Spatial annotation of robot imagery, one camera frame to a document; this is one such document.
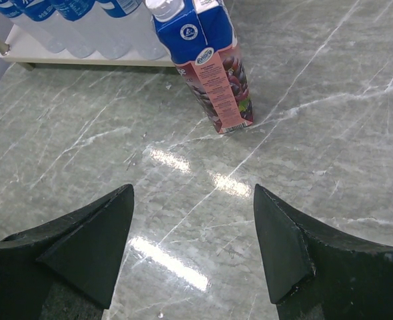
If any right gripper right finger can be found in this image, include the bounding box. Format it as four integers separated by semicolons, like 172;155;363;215
253;185;393;319

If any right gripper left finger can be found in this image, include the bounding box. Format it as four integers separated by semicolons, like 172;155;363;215
0;184;134;319

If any water bottle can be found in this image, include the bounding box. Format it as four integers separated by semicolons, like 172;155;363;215
51;0;132;60
98;0;167;60
0;1;65;53
11;0;96;59

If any grape juice carton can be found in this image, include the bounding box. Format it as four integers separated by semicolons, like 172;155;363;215
145;0;253;134

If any white two-tier shelf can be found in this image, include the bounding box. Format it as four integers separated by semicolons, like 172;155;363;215
0;26;173;69

